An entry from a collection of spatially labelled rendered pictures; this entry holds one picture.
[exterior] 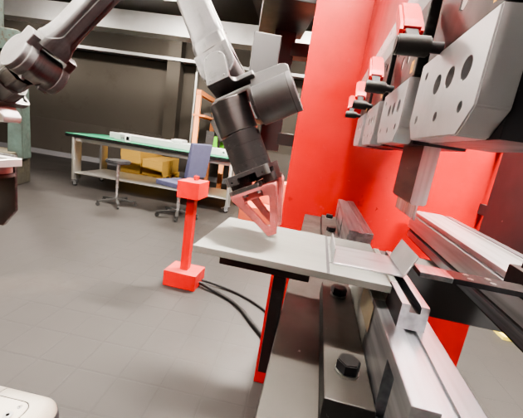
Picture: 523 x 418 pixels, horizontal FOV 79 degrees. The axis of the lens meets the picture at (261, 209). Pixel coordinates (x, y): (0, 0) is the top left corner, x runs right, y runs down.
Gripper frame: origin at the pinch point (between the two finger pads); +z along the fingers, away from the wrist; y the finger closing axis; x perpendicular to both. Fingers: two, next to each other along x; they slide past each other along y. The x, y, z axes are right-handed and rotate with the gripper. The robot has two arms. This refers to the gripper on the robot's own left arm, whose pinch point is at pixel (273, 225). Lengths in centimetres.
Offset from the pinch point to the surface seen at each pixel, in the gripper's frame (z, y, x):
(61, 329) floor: 36, 84, 150
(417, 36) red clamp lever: -14.9, -14.1, -21.4
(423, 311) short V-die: 12.1, -11.9, -15.4
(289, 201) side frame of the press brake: 9, 86, 10
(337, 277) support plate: 7.5, -7.8, -7.3
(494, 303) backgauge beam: 30.9, 16.6, -31.8
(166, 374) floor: 68, 75, 92
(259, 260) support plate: 2.4, -7.8, 1.6
